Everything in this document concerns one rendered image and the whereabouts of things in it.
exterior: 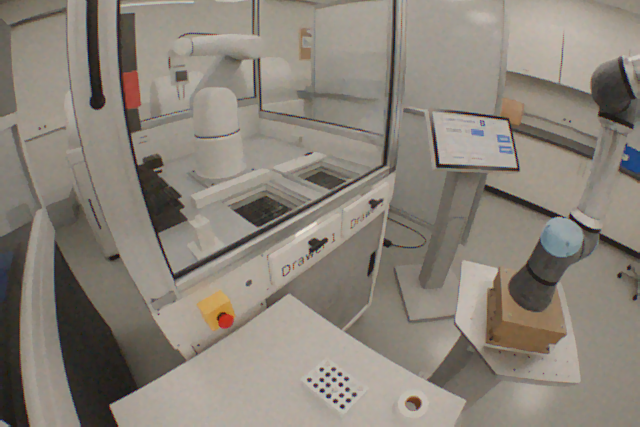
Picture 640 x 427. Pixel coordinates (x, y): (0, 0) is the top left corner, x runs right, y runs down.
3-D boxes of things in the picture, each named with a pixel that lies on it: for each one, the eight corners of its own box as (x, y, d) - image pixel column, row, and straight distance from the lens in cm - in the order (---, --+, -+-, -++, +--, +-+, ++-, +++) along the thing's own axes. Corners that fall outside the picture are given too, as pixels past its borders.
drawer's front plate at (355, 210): (386, 206, 115) (389, 182, 110) (344, 237, 94) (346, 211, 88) (382, 204, 116) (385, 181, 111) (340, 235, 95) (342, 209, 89)
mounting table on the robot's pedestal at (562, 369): (547, 302, 127) (561, 282, 121) (557, 400, 104) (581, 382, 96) (452, 281, 113) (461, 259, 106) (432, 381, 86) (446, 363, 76)
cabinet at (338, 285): (372, 309, 177) (393, 199, 125) (243, 426, 146) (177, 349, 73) (272, 246, 221) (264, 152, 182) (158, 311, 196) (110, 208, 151)
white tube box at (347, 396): (366, 393, 67) (369, 388, 64) (342, 418, 65) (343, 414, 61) (326, 363, 70) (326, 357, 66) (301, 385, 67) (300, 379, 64)
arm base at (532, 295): (540, 277, 97) (555, 253, 93) (554, 313, 89) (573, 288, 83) (503, 273, 89) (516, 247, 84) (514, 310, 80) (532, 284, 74)
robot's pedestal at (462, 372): (468, 383, 166) (544, 291, 111) (458, 433, 155) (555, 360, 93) (419, 371, 160) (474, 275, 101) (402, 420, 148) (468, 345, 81)
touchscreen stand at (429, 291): (471, 314, 194) (533, 171, 141) (408, 322, 176) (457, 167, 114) (447, 265, 223) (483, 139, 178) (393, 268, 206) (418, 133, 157)
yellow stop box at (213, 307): (238, 319, 69) (232, 300, 64) (214, 334, 68) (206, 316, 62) (227, 307, 72) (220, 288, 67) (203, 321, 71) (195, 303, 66)
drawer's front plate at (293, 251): (340, 241, 92) (342, 214, 86) (275, 287, 77) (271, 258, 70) (336, 239, 93) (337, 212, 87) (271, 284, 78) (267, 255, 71)
